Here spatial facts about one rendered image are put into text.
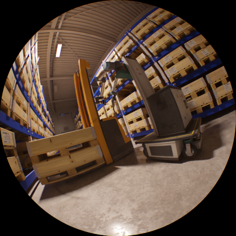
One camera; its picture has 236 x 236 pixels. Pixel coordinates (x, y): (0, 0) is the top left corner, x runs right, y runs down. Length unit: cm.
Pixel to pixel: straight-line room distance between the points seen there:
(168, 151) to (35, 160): 175
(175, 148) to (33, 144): 181
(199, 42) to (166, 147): 244
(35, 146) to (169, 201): 160
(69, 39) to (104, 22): 293
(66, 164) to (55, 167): 19
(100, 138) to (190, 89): 215
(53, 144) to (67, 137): 26
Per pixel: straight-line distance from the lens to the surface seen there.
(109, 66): 147
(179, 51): 242
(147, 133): 268
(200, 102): 212
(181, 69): 223
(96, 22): 767
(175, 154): 100
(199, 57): 236
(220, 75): 235
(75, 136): 139
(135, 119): 272
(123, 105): 303
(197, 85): 215
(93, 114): 162
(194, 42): 257
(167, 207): 69
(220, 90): 228
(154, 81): 235
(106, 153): 161
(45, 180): 154
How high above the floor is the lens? 60
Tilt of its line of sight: 7 degrees up
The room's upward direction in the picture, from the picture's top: 19 degrees counter-clockwise
